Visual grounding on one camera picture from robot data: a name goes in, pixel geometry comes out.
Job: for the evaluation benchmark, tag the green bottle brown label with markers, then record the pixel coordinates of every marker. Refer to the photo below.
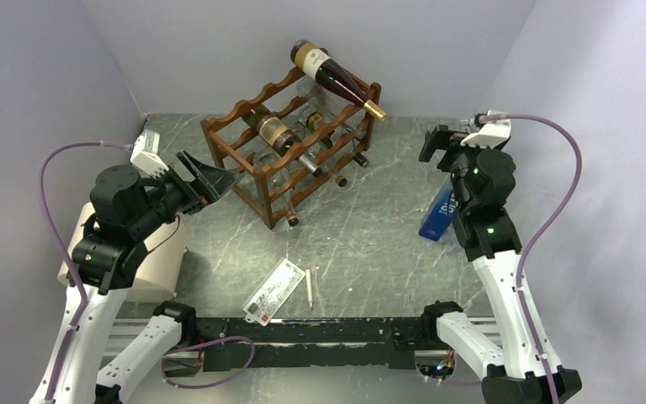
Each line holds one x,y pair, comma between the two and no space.
271,129

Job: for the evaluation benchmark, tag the dark red wine bottle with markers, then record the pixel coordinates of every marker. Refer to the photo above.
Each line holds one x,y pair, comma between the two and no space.
317,64

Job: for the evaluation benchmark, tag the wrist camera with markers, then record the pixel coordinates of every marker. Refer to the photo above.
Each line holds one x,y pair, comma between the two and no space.
487,129
144,155

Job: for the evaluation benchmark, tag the blue square bottle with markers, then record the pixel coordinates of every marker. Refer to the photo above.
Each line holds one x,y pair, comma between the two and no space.
439,214

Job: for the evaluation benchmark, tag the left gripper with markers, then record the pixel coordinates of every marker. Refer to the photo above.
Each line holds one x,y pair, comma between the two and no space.
214,182

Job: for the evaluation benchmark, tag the clear bottle bottom row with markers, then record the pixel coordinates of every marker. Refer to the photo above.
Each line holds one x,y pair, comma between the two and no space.
276,182

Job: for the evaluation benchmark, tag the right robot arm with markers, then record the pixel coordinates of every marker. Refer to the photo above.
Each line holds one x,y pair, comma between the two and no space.
523,367

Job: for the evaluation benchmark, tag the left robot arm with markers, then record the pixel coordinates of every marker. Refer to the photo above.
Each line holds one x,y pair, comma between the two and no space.
130,203

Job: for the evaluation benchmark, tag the white cylindrical container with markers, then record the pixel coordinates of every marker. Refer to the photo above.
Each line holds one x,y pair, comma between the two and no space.
156,278

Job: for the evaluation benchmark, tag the wooden wine rack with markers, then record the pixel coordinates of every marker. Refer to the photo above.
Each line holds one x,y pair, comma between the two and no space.
276,197

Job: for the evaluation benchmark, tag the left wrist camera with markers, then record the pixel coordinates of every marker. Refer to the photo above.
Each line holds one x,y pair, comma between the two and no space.
144,155

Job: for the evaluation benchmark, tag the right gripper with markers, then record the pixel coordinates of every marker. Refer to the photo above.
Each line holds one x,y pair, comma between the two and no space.
440,138

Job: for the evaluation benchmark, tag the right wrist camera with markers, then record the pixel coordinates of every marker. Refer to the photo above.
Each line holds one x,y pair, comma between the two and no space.
487,129

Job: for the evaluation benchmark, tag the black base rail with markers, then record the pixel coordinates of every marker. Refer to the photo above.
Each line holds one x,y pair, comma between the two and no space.
228,343

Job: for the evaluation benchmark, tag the white printed card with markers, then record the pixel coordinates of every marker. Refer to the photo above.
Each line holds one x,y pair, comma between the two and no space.
270,295

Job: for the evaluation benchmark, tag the white pen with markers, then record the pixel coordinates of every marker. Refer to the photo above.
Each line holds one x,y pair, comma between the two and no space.
308,286

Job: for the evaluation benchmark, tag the clear bottle lower rack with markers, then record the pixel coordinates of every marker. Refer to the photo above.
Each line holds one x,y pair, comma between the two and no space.
320,105

